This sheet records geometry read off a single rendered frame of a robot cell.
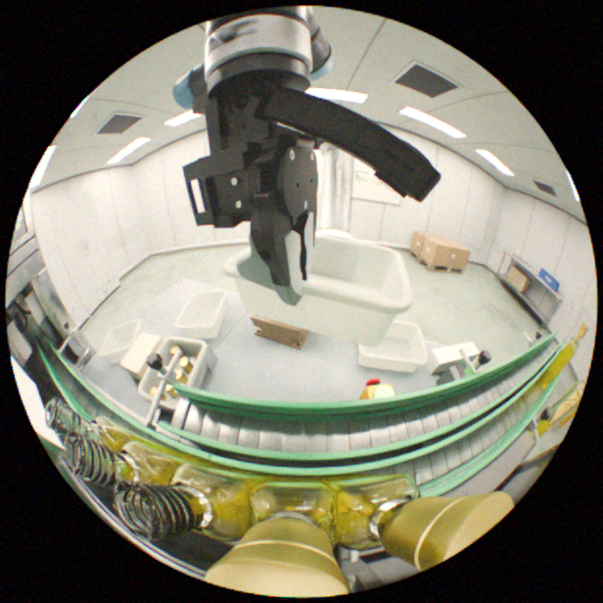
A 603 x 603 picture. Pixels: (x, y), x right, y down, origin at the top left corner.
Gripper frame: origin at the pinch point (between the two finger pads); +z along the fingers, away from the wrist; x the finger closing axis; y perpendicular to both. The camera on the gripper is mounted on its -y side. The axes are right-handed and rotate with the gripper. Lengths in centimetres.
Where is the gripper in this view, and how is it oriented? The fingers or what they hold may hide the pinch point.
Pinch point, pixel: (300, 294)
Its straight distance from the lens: 18.2
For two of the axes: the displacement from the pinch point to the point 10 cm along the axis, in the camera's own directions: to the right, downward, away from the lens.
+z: 0.4, 7.2, 7.0
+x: -3.4, 6.7, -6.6
